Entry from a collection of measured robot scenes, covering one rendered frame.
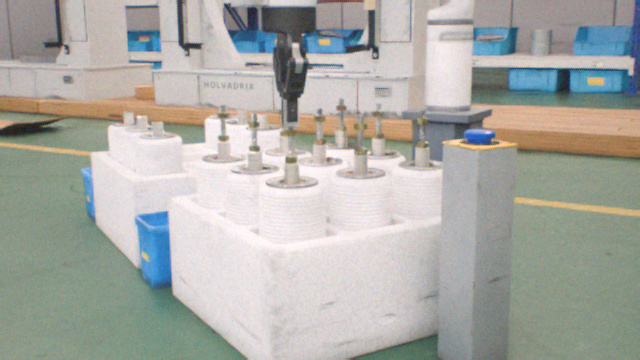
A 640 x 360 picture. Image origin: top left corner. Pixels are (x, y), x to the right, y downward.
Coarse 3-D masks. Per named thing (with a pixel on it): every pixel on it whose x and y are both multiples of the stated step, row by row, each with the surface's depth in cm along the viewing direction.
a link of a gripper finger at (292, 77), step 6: (288, 60) 94; (294, 60) 94; (306, 60) 94; (288, 66) 95; (294, 66) 94; (306, 66) 94; (288, 72) 95; (306, 72) 95; (288, 78) 95; (294, 78) 95; (300, 78) 96; (288, 84) 96; (300, 84) 97; (288, 90) 97
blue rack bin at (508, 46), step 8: (480, 32) 603; (488, 32) 600; (496, 32) 596; (504, 32) 593; (512, 32) 574; (504, 40) 553; (512, 40) 577; (472, 48) 561; (480, 48) 558; (488, 48) 555; (496, 48) 552; (504, 48) 559; (512, 48) 581
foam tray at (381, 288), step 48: (192, 240) 119; (240, 240) 102; (336, 240) 100; (384, 240) 104; (432, 240) 109; (192, 288) 121; (240, 288) 104; (288, 288) 97; (336, 288) 101; (384, 288) 105; (432, 288) 110; (240, 336) 106; (288, 336) 98; (336, 336) 102; (384, 336) 107
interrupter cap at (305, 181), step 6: (270, 180) 104; (276, 180) 104; (282, 180) 104; (300, 180) 105; (306, 180) 104; (312, 180) 104; (270, 186) 101; (276, 186) 100; (282, 186) 100; (288, 186) 99; (294, 186) 99; (300, 186) 100; (306, 186) 100; (312, 186) 101
